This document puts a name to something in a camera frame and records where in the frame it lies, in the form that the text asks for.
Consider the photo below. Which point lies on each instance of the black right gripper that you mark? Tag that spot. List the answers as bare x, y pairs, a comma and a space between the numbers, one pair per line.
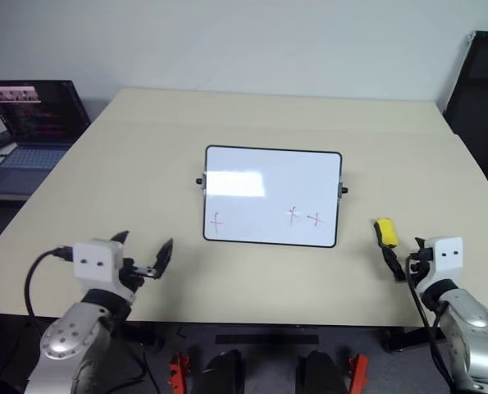
419, 262

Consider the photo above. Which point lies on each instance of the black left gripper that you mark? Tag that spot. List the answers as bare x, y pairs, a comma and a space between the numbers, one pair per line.
130, 276

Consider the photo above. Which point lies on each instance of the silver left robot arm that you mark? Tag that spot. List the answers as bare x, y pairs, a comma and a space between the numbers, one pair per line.
69, 332

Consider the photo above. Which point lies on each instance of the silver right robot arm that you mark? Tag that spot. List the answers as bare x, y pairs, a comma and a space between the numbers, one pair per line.
473, 328

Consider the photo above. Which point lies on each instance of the yellow and black eraser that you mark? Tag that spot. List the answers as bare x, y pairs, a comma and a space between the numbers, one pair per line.
386, 232

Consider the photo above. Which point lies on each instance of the black table foot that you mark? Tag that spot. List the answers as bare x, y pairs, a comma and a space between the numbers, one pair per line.
411, 340

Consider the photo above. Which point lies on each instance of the red clamp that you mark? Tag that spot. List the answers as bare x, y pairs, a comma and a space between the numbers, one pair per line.
358, 373
178, 373

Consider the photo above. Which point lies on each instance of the dark rounded shape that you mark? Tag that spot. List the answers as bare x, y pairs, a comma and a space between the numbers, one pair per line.
321, 373
223, 373

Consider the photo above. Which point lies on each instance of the black table crossbar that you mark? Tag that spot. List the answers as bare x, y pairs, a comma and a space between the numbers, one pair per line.
267, 339

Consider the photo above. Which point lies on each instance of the open laptop with blue keyboard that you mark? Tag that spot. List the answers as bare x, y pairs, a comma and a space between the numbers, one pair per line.
34, 123

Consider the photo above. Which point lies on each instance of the black chair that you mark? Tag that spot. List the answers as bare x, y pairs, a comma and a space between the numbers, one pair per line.
479, 102

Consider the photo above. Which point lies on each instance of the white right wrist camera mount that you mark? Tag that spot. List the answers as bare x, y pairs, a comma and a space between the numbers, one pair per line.
446, 258

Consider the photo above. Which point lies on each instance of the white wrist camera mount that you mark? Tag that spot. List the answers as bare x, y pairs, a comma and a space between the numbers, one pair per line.
94, 262
446, 258

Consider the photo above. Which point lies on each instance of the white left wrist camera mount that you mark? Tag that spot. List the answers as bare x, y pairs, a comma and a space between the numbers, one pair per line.
94, 262

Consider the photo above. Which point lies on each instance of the whiteboard with black frame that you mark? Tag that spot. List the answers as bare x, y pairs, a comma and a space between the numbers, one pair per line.
268, 197

